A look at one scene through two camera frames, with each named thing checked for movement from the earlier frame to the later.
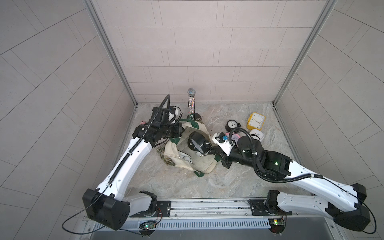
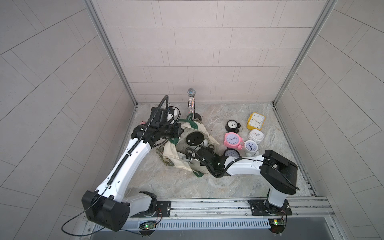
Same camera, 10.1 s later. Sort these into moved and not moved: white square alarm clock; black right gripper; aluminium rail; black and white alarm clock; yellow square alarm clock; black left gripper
Moved: black right gripper; black and white alarm clock
Not moved: black left gripper; aluminium rail; white square alarm clock; yellow square alarm clock
